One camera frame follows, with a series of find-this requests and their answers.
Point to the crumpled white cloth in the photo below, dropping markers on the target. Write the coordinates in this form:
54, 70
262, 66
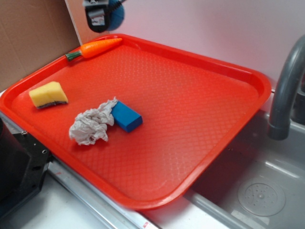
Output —
92, 125

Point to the orange toy carrot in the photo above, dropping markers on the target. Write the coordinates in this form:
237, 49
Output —
92, 49

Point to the grey sink faucet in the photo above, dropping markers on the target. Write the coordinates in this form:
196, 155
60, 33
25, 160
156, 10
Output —
289, 98

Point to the yellow sponge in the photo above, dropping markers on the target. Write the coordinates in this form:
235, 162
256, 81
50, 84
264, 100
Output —
48, 95

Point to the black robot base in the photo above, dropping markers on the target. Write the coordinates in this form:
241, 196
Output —
23, 165

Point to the brown cardboard panel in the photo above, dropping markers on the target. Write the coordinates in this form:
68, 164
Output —
34, 33

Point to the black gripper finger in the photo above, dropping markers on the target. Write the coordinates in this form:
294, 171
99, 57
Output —
98, 19

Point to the blue rectangular block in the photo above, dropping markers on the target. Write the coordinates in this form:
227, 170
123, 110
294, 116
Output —
125, 117

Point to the red plastic tray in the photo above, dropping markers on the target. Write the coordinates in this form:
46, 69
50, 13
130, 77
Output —
192, 107

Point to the grey plastic sink basin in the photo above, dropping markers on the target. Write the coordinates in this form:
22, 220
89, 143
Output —
255, 183

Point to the blue dimpled ball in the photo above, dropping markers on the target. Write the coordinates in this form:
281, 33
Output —
116, 16

